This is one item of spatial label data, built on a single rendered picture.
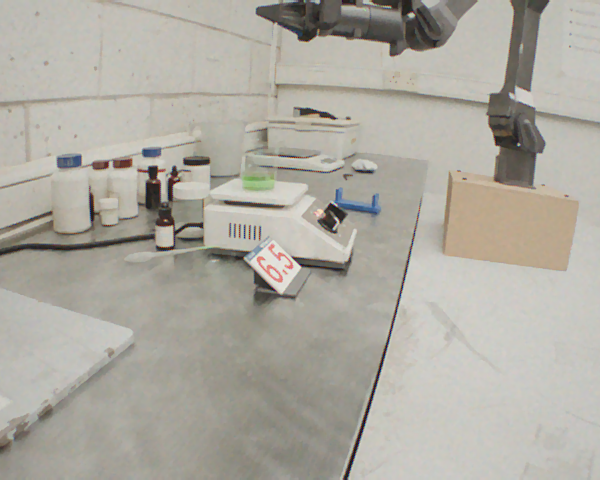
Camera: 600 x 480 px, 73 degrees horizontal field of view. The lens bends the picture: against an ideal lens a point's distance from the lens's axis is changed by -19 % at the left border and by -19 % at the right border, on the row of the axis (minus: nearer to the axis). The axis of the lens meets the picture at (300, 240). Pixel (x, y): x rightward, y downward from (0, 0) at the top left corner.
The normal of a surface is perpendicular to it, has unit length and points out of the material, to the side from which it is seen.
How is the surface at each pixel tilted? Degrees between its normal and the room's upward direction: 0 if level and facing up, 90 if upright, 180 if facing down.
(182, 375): 0
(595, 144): 90
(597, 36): 90
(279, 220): 90
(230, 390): 0
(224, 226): 90
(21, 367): 0
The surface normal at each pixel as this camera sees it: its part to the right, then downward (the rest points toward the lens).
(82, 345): 0.05, -0.96
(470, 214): -0.28, 0.26
